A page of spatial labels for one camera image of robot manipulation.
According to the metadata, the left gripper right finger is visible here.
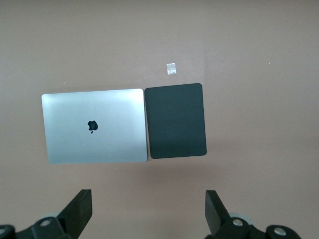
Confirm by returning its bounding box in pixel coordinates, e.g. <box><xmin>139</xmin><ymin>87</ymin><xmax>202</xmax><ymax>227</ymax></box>
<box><xmin>204</xmin><ymin>190</ymin><xmax>302</xmax><ymax>239</ymax></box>

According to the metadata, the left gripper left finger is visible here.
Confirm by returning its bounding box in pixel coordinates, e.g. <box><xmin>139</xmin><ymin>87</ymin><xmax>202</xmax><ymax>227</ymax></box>
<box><xmin>0</xmin><ymin>189</ymin><xmax>93</xmax><ymax>239</ymax></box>

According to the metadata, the black mouse pad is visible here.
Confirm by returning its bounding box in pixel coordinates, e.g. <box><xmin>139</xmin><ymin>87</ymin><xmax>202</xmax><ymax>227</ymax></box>
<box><xmin>144</xmin><ymin>83</ymin><xmax>208</xmax><ymax>160</ymax></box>

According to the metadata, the silver laptop with apple logo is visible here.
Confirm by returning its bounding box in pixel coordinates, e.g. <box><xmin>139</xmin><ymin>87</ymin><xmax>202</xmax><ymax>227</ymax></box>
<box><xmin>41</xmin><ymin>88</ymin><xmax>150</xmax><ymax>165</ymax></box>

